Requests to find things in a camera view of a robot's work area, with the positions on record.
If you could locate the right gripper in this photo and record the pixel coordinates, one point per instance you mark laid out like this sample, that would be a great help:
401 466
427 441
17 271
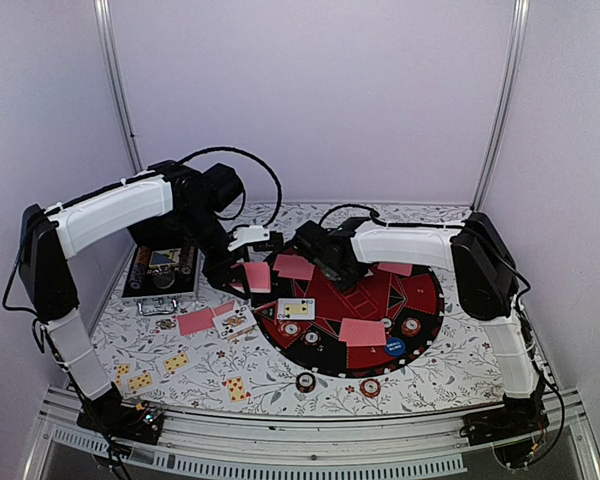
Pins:
345 284

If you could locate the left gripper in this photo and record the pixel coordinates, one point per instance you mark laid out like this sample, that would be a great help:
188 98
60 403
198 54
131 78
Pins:
212 270

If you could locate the red playing card deck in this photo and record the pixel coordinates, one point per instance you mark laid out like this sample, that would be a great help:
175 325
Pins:
258 276

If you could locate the face-down card seat eight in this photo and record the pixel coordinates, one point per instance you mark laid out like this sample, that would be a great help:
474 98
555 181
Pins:
285 263

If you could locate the two of clubs card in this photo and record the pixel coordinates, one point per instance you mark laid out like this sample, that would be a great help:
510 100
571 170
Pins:
295 309

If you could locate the face-down red card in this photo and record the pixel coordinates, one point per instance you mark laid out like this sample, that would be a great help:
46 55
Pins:
223 309
196 321

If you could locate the face-down card seat one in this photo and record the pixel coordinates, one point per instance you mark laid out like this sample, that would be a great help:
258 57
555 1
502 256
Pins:
402 269

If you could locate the face-down card seat four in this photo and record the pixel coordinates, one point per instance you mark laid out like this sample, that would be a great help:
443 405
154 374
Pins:
345 327

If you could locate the blue small blind button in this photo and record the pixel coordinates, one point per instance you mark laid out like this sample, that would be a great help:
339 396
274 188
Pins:
395 347

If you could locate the dark poker chip stack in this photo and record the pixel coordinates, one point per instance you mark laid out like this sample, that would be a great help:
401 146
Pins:
305 382

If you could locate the orange poker chip stack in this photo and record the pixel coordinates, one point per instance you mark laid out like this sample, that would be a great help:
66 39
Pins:
370 388

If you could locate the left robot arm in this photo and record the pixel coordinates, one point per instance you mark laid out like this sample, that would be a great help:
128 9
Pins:
42 280

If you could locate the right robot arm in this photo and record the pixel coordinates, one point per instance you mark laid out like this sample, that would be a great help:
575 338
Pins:
489 289

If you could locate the aluminium poker case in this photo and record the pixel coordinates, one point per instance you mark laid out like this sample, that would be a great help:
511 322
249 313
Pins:
159 281

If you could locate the floral table cloth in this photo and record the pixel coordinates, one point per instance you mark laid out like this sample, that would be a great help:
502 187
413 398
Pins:
458 370

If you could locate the face card on cloth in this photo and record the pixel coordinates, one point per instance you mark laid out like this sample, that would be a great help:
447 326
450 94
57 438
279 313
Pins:
164 324

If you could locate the round red black poker mat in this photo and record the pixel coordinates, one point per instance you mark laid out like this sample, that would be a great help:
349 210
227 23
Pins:
329 313

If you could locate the hearts card on cloth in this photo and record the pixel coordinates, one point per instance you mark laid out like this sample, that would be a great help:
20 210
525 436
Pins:
236 389

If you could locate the diamonds card bottom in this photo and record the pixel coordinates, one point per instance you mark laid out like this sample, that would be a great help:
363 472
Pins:
139 382

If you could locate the diamonds card left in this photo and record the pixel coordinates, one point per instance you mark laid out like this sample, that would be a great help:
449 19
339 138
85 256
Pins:
122 372

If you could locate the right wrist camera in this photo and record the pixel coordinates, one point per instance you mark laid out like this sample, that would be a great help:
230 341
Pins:
313 243

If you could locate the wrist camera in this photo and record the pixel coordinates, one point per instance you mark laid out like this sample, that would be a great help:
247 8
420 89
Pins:
313 243
260 238

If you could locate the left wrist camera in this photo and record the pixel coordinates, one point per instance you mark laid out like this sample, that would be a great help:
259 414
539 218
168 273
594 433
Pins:
260 238

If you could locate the front aluminium rail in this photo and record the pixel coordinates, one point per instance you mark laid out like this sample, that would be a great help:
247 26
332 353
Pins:
208 444

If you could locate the left aluminium frame post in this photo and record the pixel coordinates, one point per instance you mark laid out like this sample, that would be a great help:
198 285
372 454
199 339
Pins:
104 23

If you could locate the aluminium frame post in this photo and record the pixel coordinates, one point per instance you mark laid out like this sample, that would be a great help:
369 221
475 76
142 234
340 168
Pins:
510 73
104 23

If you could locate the right aluminium frame post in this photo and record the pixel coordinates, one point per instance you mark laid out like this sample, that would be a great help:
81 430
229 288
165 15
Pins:
510 73

